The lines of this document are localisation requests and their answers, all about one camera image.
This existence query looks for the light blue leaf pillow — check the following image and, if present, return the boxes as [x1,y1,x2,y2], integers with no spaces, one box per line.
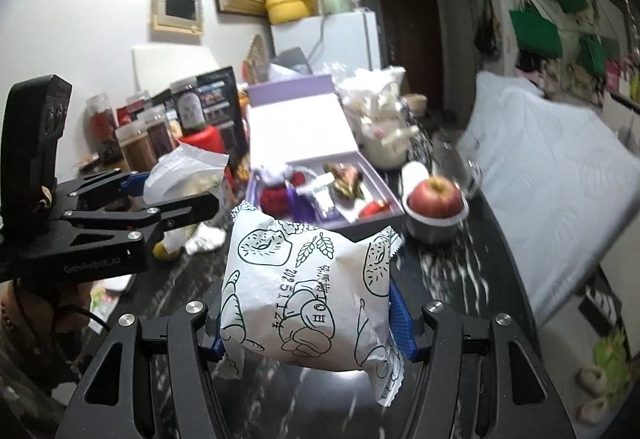
[457,70,640,326]

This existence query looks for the wall intercom panel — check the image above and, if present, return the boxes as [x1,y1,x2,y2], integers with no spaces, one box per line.
[151,0,205,37]

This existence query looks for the clear packet of buns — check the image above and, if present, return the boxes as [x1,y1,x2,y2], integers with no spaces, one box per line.
[144,142,231,250]

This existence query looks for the green slippers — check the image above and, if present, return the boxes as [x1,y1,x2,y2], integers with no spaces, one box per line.
[592,331,628,367]

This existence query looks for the red fluffy socks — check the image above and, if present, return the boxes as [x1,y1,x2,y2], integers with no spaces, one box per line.
[260,171,307,220]

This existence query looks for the glass mug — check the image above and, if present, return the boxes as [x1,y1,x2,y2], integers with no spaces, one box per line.
[432,139,485,200]

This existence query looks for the white printed bread packet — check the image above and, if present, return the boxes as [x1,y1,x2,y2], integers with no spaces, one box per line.
[214,200,405,409]

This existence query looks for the red apple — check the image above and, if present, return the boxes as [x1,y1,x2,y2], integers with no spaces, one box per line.
[409,175,463,220]

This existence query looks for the crumpled foil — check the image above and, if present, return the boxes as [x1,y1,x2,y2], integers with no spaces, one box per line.
[185,224,227,255]

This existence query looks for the purple gift box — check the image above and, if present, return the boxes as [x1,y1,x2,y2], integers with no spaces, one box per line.
[245,74,406,242]

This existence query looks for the gold red snack packet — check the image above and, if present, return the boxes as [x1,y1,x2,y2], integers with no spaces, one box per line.
[322,162,364,197]

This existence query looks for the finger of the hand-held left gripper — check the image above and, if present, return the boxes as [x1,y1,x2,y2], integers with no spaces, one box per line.
[55,170,151,214]
[62,191,222,250]

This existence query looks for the black cable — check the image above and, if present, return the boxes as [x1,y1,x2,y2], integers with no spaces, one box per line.
[47,301,113,335]

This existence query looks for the metal bowl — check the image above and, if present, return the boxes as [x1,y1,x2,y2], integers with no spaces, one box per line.
[402,194,471,245]

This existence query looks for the grey flat case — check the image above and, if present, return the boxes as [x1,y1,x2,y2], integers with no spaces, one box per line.
[272,48,313,74]

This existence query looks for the person's patterned clothing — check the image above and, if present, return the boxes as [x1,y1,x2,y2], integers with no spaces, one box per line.
[0,281,106,425]

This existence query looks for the black hanging bag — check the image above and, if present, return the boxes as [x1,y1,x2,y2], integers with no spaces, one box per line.
[474,0,502,54]

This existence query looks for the woven fan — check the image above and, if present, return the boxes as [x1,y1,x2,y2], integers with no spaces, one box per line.
[243,34,272,82]

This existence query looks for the silver purple snack packet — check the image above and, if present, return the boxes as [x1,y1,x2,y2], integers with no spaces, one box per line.
[300,174,346,225]

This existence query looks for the small red snack packet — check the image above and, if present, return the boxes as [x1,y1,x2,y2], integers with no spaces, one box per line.
[357,200,393,221]

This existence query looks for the small yellow object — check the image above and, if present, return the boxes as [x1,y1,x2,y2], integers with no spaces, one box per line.
[152,241,181,261]

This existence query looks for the black printed carton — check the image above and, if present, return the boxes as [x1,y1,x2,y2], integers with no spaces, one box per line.
[150,65,249,174]

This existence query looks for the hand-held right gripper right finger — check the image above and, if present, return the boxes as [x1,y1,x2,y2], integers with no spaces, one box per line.
[387,276,576,439]

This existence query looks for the clear plastic bag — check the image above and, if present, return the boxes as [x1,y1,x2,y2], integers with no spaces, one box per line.
[334,66,407,130]

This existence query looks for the white cartoon water bottle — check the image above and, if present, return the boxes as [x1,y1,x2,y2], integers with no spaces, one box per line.
[359,116,422,170]

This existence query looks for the group of spice jars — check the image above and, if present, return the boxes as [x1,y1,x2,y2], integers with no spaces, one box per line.
[85,76,207,172]

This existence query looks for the black white striped box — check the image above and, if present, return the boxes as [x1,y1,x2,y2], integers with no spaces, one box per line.
[580,279,623,335]

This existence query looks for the beige slipper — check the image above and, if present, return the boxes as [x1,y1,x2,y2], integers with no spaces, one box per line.
[575,366,603,392]
[577,399,613,425]

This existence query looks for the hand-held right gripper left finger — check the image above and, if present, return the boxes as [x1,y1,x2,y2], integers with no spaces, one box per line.
[52,300,226,439]

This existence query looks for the brown door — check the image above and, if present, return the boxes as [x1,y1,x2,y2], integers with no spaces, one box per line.
[378,0,444,110]

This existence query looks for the red container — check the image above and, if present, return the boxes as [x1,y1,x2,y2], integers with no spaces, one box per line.
[177,126,236,172]

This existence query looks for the white fridge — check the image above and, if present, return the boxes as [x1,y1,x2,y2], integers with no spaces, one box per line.
[270,10,382,76]

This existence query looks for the yellow pot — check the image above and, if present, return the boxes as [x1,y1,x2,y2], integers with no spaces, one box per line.
[264,0,331,24]

